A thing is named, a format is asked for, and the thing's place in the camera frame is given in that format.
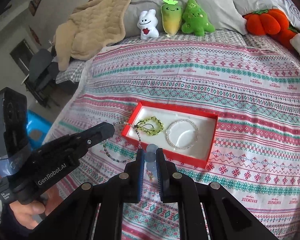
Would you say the light blue beaded bracelet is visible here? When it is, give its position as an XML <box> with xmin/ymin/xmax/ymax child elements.
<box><xmin>144</xmin><ymin>143</ymin><xmax>159</xmax><ymax>178</ymax></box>

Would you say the dark beaded necklace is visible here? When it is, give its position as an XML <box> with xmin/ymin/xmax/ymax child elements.
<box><xmin>102</xmin><ymin>121</ymin><xmax>143</xmax><ymax>164</ymax></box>

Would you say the red jewelry box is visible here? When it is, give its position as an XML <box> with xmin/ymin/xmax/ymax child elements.
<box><xmin>121</xmin><ymin>101</ymin><xmax>218</xmax><ymax>168</ymax></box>

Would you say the green beaded bracelet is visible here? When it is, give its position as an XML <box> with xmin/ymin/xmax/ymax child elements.
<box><xmin>135</xmin><ymin>115</ymin><xmax>165</xmax><ymax>137</ymax></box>

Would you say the clear pearl beaded bracelet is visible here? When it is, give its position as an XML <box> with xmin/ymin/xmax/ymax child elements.
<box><xmin>165</xmin><ymin>119</ymin><xmax>199</xmax><ymax>151</ymax></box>

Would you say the person's left hand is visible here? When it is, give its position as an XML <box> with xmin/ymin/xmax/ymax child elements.
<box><xmin>10</xmin><ymin>185</ymin><xmax>63</xmax><ymax>230</ymax></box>

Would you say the blue plastic stool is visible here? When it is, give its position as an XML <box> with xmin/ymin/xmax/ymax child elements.
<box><xmin>26</xmin><ymin>110</ymin><xmax>52</xmax><ymax>150</ymax></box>

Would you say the dark office chair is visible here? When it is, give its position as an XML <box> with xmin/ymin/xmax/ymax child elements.
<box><xmin>24</xmin><ymin>49</ymin><xmax>60</xmax><ymax>108</ymax></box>

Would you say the patterned bedspread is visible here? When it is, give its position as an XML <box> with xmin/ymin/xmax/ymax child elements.
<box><xmin>46</xmin><ymin>31</ymin><xmax>300</xmax><ymax>239</ymax></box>

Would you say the beige quilted blanket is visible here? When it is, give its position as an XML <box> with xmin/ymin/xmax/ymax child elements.
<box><xmin>54</xmin><ymin>0</ymin><xmax>131</xmax><ymax>71</ymax></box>

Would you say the white ghost plush toy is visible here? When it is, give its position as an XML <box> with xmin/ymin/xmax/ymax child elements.
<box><xmin>137</xmin><ymin>9</ymin><xmax>159</xmax><ymax>40</ymax></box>

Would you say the yellow green carrot plush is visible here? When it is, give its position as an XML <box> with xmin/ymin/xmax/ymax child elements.
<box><xmin>161</xmin><ymin>0</ymin><xmax>183</xmax><ymax>37</ymax></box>

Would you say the green tree plush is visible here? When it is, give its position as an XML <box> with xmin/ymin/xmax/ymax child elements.
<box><xmin>181</xmin><ymin>0</ymin><xmax>216</xmax><ymax>36</ymax></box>

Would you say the grey pillow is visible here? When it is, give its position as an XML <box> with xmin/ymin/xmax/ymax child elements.
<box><xmin>123</xmin><ymin>0</ymin><xmax>248</xmax><ymax>38</ymax></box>

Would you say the orange pumpkin plush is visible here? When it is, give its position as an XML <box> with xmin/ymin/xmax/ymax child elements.
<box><xmin>243</xmin><ymin>9</ymin><xmax>299</xmax><ymax>51</ymax></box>

